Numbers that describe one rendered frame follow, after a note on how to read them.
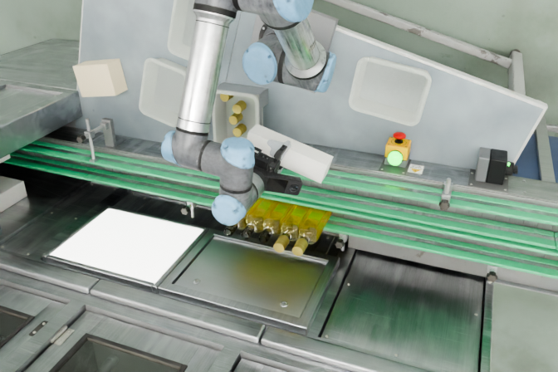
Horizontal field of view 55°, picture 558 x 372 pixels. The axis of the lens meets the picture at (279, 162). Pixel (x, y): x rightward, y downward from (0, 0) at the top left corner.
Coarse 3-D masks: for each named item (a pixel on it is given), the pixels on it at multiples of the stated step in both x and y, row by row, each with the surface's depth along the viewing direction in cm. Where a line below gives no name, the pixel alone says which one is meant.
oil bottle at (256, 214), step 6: (264, 198) 176; (258, 204) 173; (264, 204) 173; (270, 204) 173; (252, 210) 170; (258, 210) 170; (264, 210) 170; (252, 216) 167; (258, 216) 167; (264, 216) 168; (246, 222) 167; (252, 222) 166; (258, 222) 166; (258, 228) 166
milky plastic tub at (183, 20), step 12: (180, 0) 175; (192, 0) 179; (180, 12) 178; (192, 12) 181; (180, 24) 182; (192, 24) 183; (180, 36) 185; (192, 36) 185; (168, 48) 182; (180, 48) 185
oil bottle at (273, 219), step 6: (276, 204) 173; (282, 204) 173; (288, 204) 173; (270, 210) 170; (276, 210) 170; (282, 210) 170; (288, 210) 171; (270, 216) 167; (276, 216) 167; (282, 216) 167; (264, 222) 165; (270, 222) 165; (276, 222) 164; (264, 228) 165; (276, 228) 164; (276, 234) 165
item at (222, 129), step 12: (216, 96) 183; (240, 96) 186; (252, 96) 176; (216, 108) 184; (228, 108) 190; (252, 108) 186; (216, 120) 186; (228, 120) 192; (252, 120) 188; (216, 132) 188; (228, 132) 194
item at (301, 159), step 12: (252, 132) 150; (264, 132) 152; (276, 132) 154; (264, 144) 150; (300, 144) 151; (288, 156) 149; (300, 156) 148; (312, 156) 148; (324, 156) 149; (288, 168) 151; (300, 168) 149; (312, 168) 148; (324, 168) 146
